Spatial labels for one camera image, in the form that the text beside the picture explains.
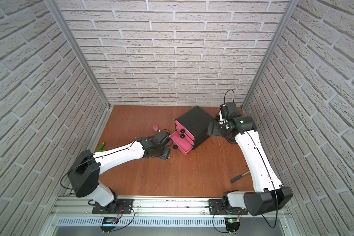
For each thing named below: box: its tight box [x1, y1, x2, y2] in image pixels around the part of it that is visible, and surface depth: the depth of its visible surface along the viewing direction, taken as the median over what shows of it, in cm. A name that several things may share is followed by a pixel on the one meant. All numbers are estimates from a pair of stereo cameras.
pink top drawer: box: [175, 119, 195, 141], surface depth 87 cm
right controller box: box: [224, 217, 241, 235], surface depth 71 cm
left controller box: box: [100, 216, 118, 233], surface depth 71 cm
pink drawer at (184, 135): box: [175, 125, 194, 146], surface depth 90 cm
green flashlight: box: [96, 142, 106, 152], surface depth 97 cm
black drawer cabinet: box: [174, 105, 215, 150], surface depth 91 cm
